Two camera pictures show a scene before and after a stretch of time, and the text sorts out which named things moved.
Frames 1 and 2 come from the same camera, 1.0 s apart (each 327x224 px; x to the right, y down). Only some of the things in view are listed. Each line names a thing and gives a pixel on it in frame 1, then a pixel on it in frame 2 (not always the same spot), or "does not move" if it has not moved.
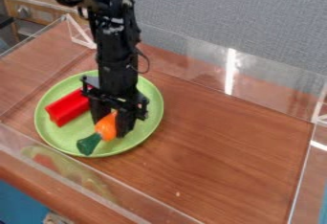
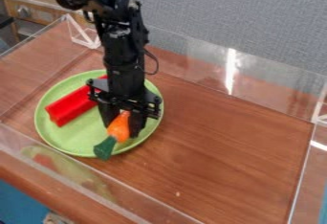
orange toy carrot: [105, 130] → [118, 130]
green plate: [74, 131] does not move
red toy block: [70, 107] does not move
